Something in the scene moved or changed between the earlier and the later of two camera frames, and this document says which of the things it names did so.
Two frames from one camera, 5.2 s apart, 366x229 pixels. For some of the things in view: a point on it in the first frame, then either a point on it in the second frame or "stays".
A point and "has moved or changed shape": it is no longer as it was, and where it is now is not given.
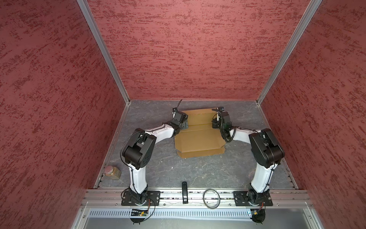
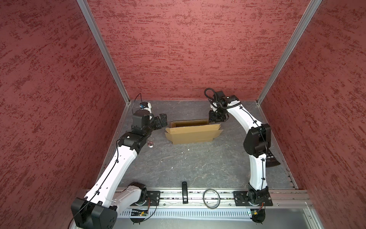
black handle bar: x=185 y=192 stays
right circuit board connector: x=258 y=216 stays
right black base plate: x=241 y=199 stays
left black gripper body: x=184 y=125 to x=148 y=129
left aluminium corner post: x=102 y=46 stays
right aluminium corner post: x=309 y=11 stays
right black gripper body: x=216 y=124 to x=219 y=115
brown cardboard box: x=200 y=138 has moved or changed shape
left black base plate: x=153 y=199 stays
